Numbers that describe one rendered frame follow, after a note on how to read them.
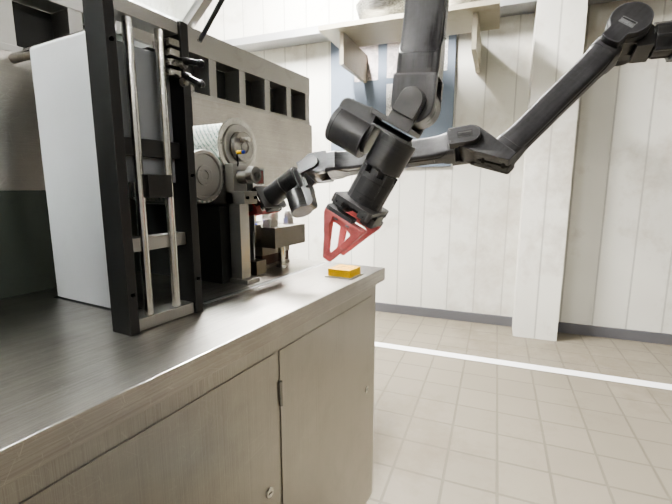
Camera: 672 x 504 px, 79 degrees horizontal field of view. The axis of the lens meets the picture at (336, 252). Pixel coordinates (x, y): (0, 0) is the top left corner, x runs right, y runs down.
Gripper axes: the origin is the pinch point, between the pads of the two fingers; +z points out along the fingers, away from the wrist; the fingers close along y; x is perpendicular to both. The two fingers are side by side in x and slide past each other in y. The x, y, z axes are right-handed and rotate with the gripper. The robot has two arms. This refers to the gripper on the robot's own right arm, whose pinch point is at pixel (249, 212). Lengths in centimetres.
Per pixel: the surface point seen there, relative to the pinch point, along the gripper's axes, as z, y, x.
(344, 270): -15.2, 6.4, -27.0
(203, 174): -6.6, -18.3, 7.8
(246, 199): -9.5, -11.3, -0.9
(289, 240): -0.4, 11.2, -10.5
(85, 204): 4.9, -41.2, 7.2
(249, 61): -3, 39, 63
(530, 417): -8, 122, -130
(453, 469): 15, 65, -116
